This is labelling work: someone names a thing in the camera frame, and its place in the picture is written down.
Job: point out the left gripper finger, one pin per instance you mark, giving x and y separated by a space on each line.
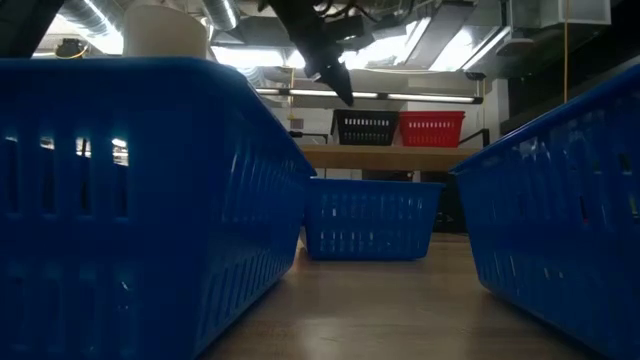
340 82

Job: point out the dark dome security camera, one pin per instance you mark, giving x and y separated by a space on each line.
475 75

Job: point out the silver ceiling air duct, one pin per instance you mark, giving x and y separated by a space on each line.
220 12

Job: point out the wooden shelf black metal frame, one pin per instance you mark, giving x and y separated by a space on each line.
385 157

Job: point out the white shade wooden table lamp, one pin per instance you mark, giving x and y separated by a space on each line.
165 32

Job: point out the long ceiling tube light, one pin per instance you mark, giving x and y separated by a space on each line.
425 97

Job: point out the large blue plastic basket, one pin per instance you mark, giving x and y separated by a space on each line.
150 225

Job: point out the blue plastic slotted basket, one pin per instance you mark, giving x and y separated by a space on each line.
550 240
372 240

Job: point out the red plastic slotted basket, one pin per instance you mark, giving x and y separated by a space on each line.
432 135

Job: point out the black plastic slotted basket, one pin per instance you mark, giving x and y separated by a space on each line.
365 135

